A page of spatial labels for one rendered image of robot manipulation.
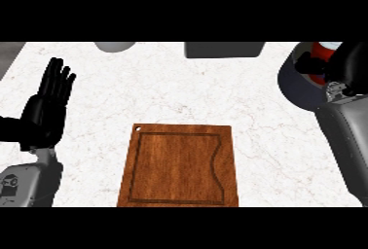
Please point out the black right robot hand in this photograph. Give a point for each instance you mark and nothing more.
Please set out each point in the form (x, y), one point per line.
(353, 64)

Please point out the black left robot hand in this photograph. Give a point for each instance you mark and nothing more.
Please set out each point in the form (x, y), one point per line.
(44, 113)

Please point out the red can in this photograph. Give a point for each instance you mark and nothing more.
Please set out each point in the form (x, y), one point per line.
(323, 52)

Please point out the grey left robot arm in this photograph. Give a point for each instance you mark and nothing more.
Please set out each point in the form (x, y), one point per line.
(29, 181)

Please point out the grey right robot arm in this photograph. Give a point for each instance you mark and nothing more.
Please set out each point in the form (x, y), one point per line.
(348, 142)

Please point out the dark blue-grey pot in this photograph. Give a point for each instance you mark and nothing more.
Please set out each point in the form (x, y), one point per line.
(298, 87)

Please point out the brown wooden cutting board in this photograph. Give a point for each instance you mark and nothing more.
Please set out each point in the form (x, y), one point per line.
(180, 165)

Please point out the pale grey rounded object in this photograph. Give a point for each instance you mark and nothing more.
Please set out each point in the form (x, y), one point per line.
(116, 46)

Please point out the dark grey flat appliance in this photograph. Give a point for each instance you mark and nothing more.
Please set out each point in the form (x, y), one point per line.
(224, 49)

